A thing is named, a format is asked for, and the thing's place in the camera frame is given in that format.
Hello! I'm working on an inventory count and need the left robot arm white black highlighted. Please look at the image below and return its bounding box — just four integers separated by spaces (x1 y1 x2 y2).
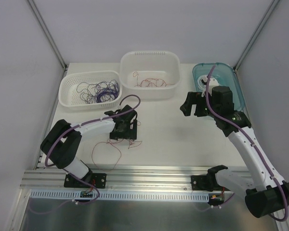
40 105 137 187

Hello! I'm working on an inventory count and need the white perforated basket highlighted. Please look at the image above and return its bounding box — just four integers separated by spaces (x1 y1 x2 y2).
58 70 122 111

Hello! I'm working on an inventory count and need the left aluminium frame post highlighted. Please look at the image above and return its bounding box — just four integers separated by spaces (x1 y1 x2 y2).
26 0 67 70

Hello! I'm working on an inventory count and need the purple wire bundle in basket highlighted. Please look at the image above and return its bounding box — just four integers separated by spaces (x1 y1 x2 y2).
76 80 121 105

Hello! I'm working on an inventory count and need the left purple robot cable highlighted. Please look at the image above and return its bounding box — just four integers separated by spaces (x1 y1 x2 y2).
28 94 142 215

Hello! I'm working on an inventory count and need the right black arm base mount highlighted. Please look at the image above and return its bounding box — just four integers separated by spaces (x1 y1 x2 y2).
191 175 214 192

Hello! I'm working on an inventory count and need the aluminium frame post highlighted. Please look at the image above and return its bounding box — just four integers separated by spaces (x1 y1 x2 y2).
26 0 67 70
233 0 282 73

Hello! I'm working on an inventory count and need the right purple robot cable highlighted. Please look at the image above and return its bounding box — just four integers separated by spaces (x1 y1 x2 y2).
197 64 289 222

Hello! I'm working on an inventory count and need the right aluminium frame post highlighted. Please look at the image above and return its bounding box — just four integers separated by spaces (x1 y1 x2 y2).
233 0 282 73

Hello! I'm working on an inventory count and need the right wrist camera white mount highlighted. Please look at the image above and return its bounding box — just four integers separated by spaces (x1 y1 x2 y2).
197 75 220 97

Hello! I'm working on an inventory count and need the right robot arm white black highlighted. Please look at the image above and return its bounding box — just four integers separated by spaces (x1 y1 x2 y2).
180 86 289 221

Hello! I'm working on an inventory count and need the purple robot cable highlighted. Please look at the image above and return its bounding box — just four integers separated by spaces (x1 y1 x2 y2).
28 94 142 215
197 64 289 222

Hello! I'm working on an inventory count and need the white plastic tub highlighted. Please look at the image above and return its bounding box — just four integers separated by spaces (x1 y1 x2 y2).
119 51 182 100

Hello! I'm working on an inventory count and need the coiled white wire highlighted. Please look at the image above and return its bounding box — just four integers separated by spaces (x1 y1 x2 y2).
197 75 215 92

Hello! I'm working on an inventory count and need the aluminium mounting rail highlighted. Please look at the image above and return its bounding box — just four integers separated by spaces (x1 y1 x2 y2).
19 163 253 193

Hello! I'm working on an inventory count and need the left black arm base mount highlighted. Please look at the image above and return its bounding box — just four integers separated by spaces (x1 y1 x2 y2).
64 173 107 189

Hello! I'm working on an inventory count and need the white slotted cable duct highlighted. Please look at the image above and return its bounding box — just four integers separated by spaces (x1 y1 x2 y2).
30 189 209 203

